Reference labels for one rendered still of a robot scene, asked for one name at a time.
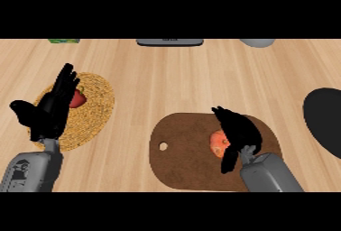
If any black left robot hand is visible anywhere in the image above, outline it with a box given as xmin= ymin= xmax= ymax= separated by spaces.
xmin=8 ymin=62 xmax=83 ymax=143

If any round woven wicker placemat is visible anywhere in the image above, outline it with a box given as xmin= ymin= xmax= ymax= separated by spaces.
xmin=27 ymin=71 xmax=117 ymax=152

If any orange squash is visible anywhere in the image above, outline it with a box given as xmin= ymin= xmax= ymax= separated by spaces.
xmin=210 ymin=129 xmax=232 ymax=159

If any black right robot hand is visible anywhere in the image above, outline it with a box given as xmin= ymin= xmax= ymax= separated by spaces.
xmin=212 ymin=106 xmax=265 ymax=175

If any red bell pepper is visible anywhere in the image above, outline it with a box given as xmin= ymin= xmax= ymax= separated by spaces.
xmin=68 ymin=86 xmax=89 ymax=109

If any black pan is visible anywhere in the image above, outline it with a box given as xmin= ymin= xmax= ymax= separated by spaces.
xmin=303 ymin=87 xmax=341 ymax=160

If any dark grey flat appliance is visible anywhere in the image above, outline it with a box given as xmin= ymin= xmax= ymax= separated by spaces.
xmin=135 ymin=38 xmax=206 ymax=48

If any brown wooden cutting board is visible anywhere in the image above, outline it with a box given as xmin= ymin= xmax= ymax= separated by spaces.
xmin=148 ymin=112 xmax=284 ymax=192

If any green box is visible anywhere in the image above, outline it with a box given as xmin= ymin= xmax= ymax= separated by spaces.
xmin=48 ymin=38 xmax=82 ymax=44

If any grey rounded object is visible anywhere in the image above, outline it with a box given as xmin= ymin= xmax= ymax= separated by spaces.
xmin=240 ymin=38 xmax=278 ymax=49

